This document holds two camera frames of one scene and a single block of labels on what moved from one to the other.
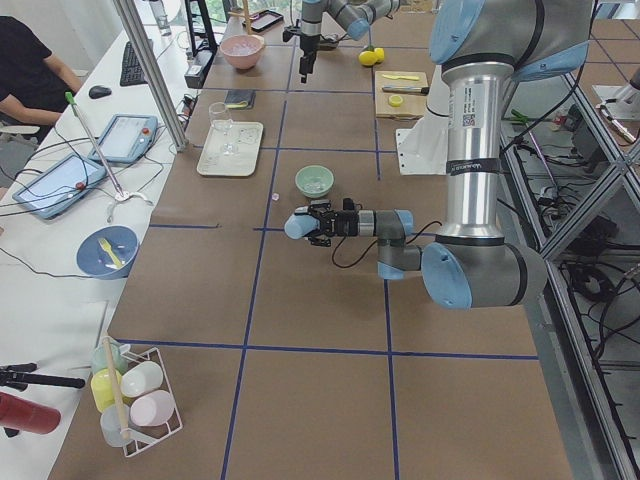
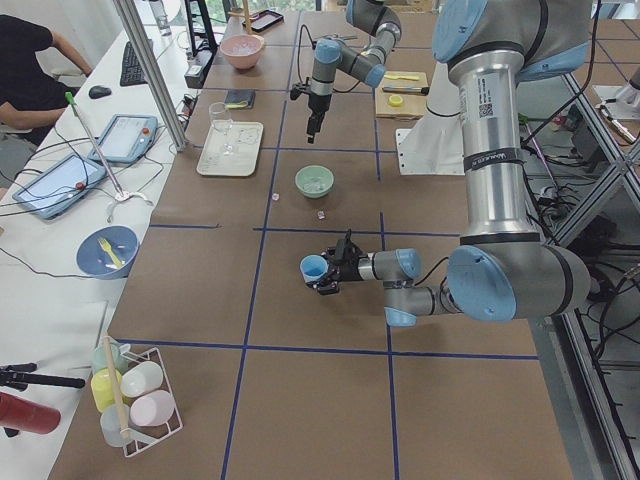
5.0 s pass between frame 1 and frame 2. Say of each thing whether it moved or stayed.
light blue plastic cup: moved
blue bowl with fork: stayed
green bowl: stayed
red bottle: stayed
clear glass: stayed
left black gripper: moved
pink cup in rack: stayed
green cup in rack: stayed
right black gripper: moved
